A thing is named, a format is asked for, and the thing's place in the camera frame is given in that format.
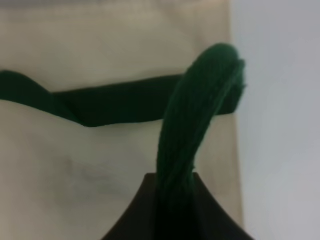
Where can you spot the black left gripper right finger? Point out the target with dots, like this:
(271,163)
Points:
(212,220)

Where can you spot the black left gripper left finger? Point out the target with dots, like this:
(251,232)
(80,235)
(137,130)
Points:
(138,221)

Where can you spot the white linen bag green handles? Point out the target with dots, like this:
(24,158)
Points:
(95,94)

